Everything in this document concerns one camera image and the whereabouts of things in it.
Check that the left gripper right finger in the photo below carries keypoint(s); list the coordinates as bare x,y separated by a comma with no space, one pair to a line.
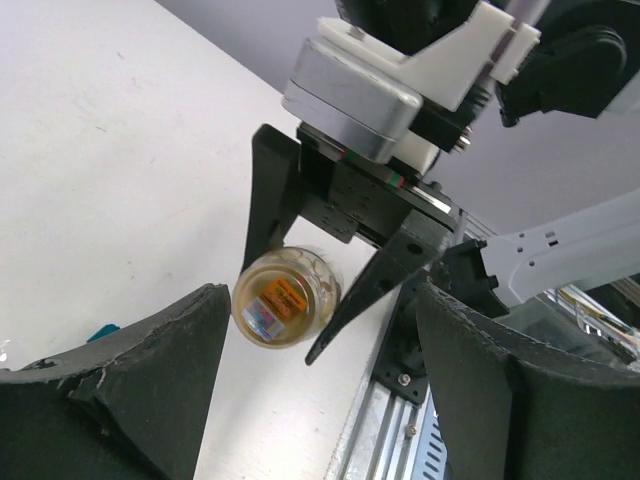
512,407

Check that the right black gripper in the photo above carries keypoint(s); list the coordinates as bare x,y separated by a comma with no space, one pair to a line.
345,195

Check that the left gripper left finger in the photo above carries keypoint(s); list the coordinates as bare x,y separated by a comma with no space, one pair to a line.
130,405

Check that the teal pill box compartments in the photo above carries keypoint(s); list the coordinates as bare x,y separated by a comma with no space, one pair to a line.
103,331

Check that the amber pill bottle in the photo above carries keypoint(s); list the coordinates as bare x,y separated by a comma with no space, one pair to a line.
286,296

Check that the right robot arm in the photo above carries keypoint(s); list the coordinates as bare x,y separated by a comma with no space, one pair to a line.
485,133

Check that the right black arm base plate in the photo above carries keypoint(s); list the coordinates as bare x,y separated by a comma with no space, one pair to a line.
400,366

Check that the aluminium front rail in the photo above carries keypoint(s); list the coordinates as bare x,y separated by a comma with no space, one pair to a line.
387,437

